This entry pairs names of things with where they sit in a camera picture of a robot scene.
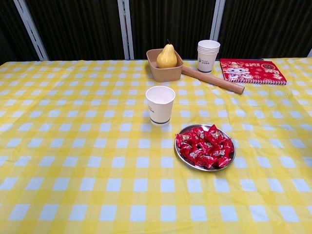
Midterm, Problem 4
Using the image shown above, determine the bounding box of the red candy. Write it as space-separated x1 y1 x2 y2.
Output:
175 133 193 147
195 156 217 169
206 124 223 142
187 150 205 161
191 127 207 141
219 138 233 151
215 157 232 168
198 140 218 152
211 148 229 159
179 143 195 156

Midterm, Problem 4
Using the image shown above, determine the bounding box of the round silver metal plate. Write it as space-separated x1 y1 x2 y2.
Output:
174 124 236 172

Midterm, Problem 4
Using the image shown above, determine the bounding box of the single white paper cup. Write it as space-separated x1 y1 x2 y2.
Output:
145 85 176 127

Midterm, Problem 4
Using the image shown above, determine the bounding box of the tan square bowl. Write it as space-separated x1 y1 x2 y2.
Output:
146 48 184 82

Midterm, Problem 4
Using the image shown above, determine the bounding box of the yellow pear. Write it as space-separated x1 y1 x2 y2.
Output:
156 39 178 69

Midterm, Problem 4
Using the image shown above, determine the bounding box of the wooden rolling pin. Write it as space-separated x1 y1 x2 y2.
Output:
181 66 245 95

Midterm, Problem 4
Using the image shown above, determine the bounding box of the stack of white paper cups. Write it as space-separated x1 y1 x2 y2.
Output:
196 39 221 74

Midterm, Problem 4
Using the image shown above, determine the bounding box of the yellow white checked tablecloth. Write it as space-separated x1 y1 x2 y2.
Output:
0 57 312 234

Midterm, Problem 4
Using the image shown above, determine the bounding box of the black ribbed partition panel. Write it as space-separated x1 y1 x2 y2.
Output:
217 0 312 59
24 0 125 61
0 0 41 65
130 0 217 60

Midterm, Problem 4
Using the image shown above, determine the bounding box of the red spiral calendar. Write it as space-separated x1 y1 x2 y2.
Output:
219 58 288 86

